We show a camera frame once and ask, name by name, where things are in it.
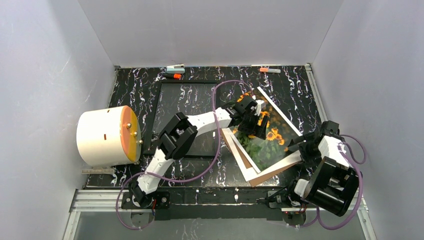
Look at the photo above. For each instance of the brown backing board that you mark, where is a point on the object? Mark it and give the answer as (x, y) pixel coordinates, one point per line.
(249, 173)

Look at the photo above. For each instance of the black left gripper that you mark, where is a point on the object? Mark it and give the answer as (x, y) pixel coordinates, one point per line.
(251, 122)

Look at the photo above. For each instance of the sunflower photo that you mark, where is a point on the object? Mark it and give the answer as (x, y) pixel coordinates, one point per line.
(263, 154)

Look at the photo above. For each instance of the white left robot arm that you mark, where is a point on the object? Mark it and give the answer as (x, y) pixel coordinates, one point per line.
(177, 137)

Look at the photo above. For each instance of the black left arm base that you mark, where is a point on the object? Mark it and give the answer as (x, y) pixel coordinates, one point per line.
(135, 199)

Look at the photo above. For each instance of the white mat board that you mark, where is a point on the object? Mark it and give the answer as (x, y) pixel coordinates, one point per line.
(262, 157)

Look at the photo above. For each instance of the black orange marker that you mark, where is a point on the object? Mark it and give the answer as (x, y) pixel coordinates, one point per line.
(172, 76)

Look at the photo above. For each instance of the aluminium rail frame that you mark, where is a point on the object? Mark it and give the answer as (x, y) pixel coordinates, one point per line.
(188, 203)

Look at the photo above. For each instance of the wooden ruler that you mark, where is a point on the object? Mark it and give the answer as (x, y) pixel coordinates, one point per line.
(98, 171)

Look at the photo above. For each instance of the white cylinder orange lid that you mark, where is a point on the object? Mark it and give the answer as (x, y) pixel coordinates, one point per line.
(109, 137)

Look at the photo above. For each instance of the black picture frame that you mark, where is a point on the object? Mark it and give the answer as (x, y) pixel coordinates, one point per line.
(174, 96)

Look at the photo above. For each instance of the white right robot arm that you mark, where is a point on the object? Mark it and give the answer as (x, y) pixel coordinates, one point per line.
(334, 182)

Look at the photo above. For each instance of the orange white marker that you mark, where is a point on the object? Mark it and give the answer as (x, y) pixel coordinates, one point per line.
(270, 70)

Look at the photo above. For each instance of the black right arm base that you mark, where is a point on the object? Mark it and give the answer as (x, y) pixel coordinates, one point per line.
(284, 198)

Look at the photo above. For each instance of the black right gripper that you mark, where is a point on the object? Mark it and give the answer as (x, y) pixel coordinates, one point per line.
(305, 145)

